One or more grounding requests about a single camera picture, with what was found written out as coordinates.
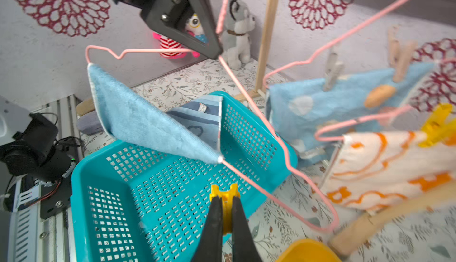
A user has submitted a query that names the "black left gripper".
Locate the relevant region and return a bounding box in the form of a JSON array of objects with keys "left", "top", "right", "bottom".
[{"left": 113, "top": 0, "right": 223, "bottom": 59}]

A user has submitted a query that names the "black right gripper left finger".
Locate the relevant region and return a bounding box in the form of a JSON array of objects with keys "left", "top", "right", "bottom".
[{"left": 191, "top": 197, "right": 223, "bottom": 262}]

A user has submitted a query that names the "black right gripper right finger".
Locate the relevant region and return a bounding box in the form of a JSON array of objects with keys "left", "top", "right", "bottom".
[{"left": 232, "top": 197, "right": 262, "bottom": 262}]

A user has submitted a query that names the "yellow clothespin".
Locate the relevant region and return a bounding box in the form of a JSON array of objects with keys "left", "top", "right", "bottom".
[
  {"left": 419, "top": 103, "right": 456, "bottom": 148},
  {"left": 210, "top": 183, "right": 241, "bottom": 235}
]

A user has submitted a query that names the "pink wire hanger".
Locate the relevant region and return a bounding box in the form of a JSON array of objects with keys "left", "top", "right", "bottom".
[
  {"left": 262, "top": 0, "right": 411, "bottom": 88},
  {"left": 314, "top": 105, "right": 413, "bottom": 142},
  {"left": 84, "top": 0, "right": 340, "bottom": 233}
]

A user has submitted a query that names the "light blue towel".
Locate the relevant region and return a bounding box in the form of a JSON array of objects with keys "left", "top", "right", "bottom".
[{"left": 87, "top": 63, "right": 223, "bottom": 164}]

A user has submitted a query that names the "blue spotted towel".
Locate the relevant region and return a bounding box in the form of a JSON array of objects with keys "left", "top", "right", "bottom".
[{"left": 266, "top": 62, "right": 434, "bottom": 165}]

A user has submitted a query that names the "grey clothespin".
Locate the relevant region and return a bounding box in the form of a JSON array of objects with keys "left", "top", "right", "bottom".
[{"left": 322, "top": 45, "right": 344, "bottom": 92}]

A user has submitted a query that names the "white plush striped outfit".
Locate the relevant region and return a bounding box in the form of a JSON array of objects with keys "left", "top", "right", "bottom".
[{"left": 153, "top": 32, "right": 188, "bottom": 59}]

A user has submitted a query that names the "yellow plastic tray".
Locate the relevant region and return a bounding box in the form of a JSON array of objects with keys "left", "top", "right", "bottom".
[{"left": 276, "top": 239, "right": 342, "bottom": 262}]

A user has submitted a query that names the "grey husky plush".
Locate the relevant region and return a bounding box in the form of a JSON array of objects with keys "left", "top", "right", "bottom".
[{"left": 221, "top": 0, "right": 256, "bottom": 70}]

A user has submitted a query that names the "teal plastic basket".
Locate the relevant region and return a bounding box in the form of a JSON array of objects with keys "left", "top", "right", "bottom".
[{"left": 71, "top": 92, "right": 290, "bottom": 262}]

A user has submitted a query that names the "wooden clothes rack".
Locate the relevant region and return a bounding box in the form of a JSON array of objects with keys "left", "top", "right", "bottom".
[{"left": 233, "top": 0, "right": 456, "bottom": 259}]

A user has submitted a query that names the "beige slipper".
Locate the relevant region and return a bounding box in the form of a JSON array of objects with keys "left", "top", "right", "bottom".
[{"left": 76, "top": 98, "right": 96, "bottom": 116}]

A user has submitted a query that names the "white orange patterned towel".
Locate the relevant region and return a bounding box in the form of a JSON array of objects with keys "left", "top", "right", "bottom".
[{"left": 319, "top": 131, "right": 456, "bottom": 213}]

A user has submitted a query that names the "yellow clothespin on orange towel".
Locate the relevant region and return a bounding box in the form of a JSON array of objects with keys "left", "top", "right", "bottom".
[{"left": 419, "top": 103, "right": 456, "bottom": 148}]

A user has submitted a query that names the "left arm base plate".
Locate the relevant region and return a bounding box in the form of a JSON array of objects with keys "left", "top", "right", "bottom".
[{"left": 36, "top": 178, "right": 72, "bottom": 220}]

